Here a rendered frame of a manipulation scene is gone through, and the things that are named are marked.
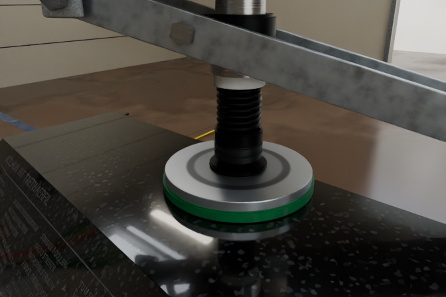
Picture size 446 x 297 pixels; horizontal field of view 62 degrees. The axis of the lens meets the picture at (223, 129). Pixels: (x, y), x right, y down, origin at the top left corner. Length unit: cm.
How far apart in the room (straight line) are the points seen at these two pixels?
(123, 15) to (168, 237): 27
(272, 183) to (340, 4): 507
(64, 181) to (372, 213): 44
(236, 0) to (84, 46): 553
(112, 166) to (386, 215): 41
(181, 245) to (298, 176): 19
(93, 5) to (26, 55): 510
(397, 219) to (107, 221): 36
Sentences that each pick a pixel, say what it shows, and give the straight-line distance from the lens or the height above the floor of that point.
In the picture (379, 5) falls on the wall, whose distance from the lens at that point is 531.
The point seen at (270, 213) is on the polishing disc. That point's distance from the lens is 46.
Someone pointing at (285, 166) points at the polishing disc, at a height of 85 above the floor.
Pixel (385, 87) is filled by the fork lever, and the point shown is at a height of 99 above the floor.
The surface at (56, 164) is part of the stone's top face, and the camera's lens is 67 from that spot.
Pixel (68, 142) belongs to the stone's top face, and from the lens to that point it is 75.
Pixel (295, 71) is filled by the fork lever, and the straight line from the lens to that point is 43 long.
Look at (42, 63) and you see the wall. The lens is 568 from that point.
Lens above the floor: 109
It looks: 20 degrees down
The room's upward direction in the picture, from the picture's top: straight up
